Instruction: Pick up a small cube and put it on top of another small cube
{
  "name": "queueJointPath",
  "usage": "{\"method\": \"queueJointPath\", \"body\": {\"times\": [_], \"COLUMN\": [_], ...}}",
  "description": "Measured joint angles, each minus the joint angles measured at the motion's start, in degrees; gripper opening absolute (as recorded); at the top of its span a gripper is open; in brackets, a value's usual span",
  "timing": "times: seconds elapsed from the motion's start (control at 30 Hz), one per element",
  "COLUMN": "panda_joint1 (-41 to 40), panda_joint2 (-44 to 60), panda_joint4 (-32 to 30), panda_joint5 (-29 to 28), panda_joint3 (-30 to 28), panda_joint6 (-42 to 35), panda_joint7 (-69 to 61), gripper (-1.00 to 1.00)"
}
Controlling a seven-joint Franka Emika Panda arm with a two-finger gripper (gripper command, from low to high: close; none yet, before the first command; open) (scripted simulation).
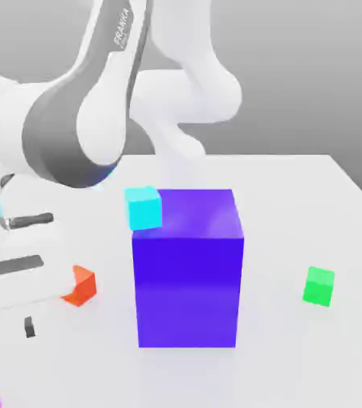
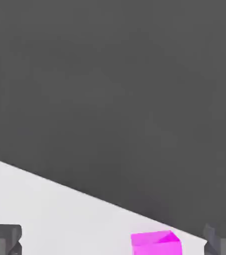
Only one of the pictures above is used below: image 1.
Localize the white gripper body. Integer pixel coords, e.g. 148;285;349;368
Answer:
0;246;79;317

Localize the large blue box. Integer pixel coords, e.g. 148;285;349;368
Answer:
132;188;245;349

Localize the small cyan cube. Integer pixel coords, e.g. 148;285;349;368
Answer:
124;185;163;231

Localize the small green cube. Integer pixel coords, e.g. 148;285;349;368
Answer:
301;266;336;308

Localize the small orange cube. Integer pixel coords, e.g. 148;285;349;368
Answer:
60;265;98;308

